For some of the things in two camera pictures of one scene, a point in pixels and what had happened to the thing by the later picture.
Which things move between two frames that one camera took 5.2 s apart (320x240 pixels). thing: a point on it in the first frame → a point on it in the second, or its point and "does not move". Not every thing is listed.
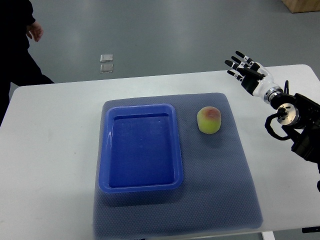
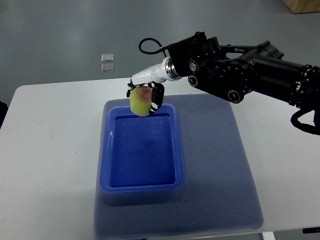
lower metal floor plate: [106, 68] does not move
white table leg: [268, 235] does not move
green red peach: [209, 120] → [140, 100]
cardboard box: [302, 6] does not move
